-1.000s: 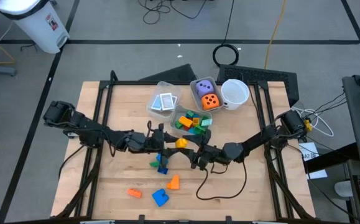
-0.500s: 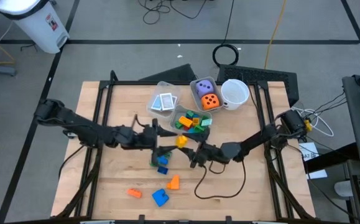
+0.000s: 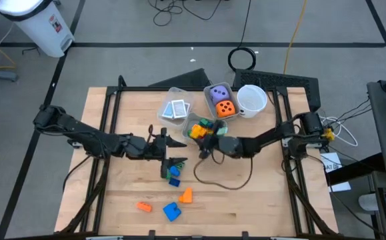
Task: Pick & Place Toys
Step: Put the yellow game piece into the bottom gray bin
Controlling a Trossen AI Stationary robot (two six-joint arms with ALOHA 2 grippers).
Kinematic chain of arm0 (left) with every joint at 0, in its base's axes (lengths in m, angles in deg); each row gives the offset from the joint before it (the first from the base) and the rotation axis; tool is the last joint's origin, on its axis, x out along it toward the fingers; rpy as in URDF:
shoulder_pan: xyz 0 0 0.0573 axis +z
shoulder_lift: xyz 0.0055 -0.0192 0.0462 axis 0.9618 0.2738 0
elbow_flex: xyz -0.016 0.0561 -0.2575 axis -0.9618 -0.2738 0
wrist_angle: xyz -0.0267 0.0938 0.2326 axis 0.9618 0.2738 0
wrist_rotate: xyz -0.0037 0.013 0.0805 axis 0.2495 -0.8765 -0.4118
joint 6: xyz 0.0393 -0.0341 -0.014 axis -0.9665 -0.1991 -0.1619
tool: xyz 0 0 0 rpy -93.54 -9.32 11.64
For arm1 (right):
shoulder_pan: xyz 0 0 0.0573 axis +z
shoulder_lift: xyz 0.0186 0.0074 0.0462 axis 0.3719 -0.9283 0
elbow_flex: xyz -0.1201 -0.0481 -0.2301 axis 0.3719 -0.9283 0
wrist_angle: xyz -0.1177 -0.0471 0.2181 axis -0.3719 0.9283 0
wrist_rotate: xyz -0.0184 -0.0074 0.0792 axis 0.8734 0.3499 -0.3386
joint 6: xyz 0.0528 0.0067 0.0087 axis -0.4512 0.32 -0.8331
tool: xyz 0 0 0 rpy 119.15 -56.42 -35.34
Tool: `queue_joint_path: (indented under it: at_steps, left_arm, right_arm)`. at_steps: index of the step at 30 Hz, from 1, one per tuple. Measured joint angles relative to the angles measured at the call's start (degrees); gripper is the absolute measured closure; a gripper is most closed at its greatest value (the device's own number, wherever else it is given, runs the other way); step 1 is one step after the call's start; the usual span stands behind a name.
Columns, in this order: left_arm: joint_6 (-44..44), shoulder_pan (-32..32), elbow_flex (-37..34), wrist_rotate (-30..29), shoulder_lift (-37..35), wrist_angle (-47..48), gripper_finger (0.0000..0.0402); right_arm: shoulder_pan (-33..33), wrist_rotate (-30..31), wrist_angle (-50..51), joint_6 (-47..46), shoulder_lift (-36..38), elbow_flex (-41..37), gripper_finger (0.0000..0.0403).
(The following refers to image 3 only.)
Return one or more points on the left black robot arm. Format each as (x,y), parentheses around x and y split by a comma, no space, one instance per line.
(86,136)

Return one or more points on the small green block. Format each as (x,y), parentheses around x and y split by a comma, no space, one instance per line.
(168,175)

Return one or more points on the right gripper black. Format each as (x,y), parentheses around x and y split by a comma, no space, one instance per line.
(211,145)

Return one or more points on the black perforated panel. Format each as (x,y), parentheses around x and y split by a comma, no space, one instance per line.
(296,81)

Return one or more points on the yellow block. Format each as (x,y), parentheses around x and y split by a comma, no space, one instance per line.
(197,131)

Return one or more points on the dark blue block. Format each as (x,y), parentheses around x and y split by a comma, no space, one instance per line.
(174,182)

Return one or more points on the clear plastic bin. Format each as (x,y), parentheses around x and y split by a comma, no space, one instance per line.
(171,122)

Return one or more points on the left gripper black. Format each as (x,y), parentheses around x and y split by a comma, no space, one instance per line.
(142,148)

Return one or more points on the grey plastic bin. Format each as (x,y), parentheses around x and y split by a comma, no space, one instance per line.
(235,96)
(191,118)

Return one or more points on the large blue notched block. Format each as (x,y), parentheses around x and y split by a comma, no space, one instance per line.
(171,212)

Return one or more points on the orange foam die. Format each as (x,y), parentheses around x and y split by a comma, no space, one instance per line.
(225,109)

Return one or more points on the dark green perforated block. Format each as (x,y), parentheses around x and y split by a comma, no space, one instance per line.
(180,165)

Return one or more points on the purple foam die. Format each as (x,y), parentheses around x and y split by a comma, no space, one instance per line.
(219,95)

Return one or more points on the light teal block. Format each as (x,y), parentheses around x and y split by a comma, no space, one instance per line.
(221,131)

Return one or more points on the white trash bin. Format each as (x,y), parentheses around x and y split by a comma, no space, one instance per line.
(39,26)

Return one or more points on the small orange long brick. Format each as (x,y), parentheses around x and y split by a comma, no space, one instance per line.
(144,207)

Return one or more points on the grey rounded object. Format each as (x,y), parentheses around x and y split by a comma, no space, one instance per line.
(369,202)

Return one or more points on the blue patterned card deck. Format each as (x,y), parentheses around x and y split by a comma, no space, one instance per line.
(178,108)

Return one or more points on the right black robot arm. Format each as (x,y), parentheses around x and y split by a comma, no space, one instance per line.
(279,133)

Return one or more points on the black aluminium table frame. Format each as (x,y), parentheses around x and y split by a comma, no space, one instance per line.
(136,89)

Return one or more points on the white paper sheet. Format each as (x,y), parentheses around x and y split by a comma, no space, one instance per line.
(341,186)
(331,163)

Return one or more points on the black flat panel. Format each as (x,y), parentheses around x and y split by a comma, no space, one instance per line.
(189,80)

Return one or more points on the large orange peg block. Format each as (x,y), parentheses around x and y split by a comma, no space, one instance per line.
(186,196)

